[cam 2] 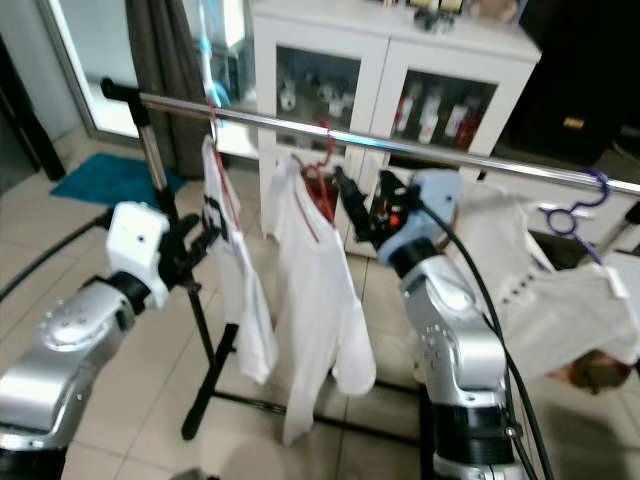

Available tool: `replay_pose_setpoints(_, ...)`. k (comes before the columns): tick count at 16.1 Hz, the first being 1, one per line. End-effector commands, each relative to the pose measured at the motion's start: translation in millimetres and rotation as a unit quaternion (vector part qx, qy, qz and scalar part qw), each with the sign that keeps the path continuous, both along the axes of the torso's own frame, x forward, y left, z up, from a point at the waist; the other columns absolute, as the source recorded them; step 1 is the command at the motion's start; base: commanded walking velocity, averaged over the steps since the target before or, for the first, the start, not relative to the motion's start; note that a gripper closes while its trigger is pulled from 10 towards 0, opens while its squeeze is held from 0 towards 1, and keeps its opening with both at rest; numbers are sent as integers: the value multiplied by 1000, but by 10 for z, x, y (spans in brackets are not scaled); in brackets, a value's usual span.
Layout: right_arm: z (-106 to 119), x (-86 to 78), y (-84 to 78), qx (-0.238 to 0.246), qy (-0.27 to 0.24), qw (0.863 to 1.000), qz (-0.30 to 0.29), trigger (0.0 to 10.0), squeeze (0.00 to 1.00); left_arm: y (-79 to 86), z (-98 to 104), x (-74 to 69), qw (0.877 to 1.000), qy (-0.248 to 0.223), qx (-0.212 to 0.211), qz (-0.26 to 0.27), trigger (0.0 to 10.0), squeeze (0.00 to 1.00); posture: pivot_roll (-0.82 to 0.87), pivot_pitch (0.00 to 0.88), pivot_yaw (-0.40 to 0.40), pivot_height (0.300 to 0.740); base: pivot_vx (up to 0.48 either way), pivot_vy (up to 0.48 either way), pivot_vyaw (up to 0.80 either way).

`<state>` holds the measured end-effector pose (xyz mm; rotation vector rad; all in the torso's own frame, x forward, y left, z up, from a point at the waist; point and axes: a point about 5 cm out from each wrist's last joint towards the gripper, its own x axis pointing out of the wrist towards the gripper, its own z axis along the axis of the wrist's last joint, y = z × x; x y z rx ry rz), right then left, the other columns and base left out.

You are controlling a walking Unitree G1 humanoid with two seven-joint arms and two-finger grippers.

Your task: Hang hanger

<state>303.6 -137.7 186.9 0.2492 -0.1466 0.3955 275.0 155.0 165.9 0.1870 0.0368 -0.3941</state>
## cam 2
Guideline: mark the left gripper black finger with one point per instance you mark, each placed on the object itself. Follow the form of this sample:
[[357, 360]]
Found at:
[[208, 248], [190, 228]]

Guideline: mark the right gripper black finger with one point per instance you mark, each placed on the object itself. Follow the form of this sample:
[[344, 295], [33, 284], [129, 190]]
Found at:
[[345, 190], [387, 186]]

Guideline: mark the white buttoned shirt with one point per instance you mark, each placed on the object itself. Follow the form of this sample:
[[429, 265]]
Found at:
[[550, 310]]

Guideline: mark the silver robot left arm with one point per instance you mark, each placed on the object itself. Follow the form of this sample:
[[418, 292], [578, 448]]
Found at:
[[80, 340]]

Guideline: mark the white T-shirt black print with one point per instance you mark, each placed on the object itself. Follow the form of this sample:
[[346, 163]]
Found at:
[[250, 300]]

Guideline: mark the teal floor mat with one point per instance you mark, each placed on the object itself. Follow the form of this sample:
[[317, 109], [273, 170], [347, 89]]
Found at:
[[110, 180]]

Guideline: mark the plain white T-shirt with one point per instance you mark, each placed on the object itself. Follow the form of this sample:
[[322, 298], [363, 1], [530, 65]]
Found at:
[[315, 290]]

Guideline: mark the metal clothes rack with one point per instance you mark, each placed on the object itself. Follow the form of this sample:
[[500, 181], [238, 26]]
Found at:
[[260, 119]]

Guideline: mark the white glass door cabinet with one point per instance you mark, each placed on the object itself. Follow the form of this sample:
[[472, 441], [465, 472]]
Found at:
[[370, 55]]

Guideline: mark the dark grey curtain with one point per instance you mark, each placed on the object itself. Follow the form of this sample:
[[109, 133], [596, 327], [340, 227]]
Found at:
[[160, 60]]

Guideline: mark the small black gadget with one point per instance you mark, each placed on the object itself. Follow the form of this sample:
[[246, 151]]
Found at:
[[432, 18]]

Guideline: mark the light blue hook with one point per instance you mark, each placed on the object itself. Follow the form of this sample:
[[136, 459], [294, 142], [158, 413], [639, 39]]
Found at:
[[210, 50]]

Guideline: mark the black furniture piece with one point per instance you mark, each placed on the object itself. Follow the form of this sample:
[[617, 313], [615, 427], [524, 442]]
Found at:
[[30, 130]]

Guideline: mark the tan basket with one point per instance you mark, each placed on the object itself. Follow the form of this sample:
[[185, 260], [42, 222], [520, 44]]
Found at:
[[495, 10]]

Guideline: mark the black box yellow label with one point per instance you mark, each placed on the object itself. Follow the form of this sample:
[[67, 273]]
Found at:
[[580, 70]]

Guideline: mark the brown bag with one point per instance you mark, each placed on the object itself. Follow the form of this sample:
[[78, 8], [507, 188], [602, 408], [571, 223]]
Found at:
[[600, 373]]

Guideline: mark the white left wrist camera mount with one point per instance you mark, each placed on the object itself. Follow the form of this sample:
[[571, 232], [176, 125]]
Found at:
[[135, 240]]

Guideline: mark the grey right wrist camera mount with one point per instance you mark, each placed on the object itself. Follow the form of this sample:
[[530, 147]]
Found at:
[[435, 185]]

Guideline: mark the glass door white frame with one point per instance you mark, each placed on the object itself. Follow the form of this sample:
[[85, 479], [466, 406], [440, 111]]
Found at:
[[90, 60]]

